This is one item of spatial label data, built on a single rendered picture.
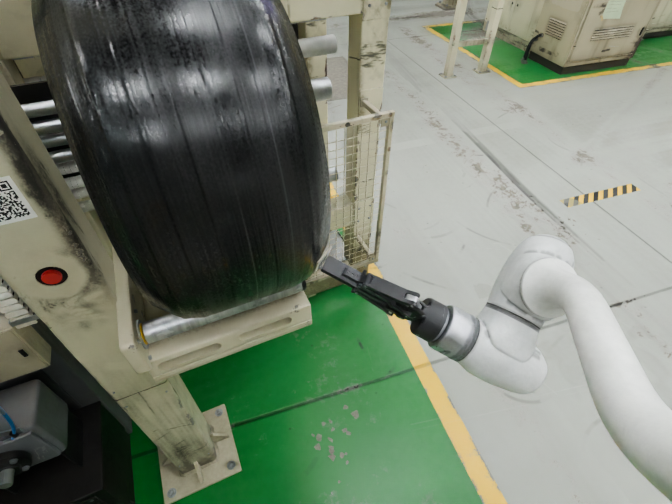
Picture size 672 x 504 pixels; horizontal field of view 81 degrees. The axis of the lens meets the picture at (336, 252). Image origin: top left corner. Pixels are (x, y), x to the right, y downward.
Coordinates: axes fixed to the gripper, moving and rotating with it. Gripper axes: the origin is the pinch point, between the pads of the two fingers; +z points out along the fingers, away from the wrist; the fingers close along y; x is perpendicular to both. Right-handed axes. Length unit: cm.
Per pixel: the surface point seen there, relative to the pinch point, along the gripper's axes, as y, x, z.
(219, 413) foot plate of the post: 105, -41, 9
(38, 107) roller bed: 16, 6, 74
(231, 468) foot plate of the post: 95, -54, -5
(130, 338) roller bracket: 12.0, -26.8, 28.1
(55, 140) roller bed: 23, 3, 71
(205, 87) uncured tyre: -28.2, 2.3, 25.9
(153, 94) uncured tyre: -28.3, -1.7, 29.8
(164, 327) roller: 16.0, -22.4, 25.0
